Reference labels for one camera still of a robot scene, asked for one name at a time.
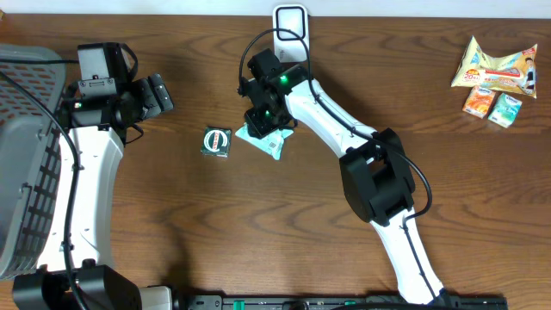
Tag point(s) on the cream snack bag blue trim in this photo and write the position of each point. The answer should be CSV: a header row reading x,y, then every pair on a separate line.
x,y
515,73

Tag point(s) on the grey plastic mesh basket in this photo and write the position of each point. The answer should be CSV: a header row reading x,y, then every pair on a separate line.
x,y
30,155

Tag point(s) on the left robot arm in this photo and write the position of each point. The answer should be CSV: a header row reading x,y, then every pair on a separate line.
x,y
61,146

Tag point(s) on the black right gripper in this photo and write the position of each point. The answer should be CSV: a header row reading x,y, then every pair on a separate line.
x,y
256,128

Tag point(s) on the teal tissue pack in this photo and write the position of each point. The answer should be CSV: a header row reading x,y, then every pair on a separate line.
x,y
505,110

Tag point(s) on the dark green square packet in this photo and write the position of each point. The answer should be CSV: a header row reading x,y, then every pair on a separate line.
x,y
216,142

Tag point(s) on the light teal crinkled packet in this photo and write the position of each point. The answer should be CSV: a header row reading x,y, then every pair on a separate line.
x,y
271,144

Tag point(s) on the white barcode scanner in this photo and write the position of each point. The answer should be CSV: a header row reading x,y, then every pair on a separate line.
x,y
293,20

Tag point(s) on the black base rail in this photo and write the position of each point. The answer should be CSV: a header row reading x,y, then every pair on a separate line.
x,y
383,302

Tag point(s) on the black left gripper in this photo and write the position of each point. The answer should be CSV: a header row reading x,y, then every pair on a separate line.
x,y
152,106

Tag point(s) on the orange white tissue pack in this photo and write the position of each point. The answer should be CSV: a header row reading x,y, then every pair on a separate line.
x,y
479,101

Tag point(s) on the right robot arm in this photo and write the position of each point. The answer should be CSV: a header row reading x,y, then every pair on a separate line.
x,y
376,174

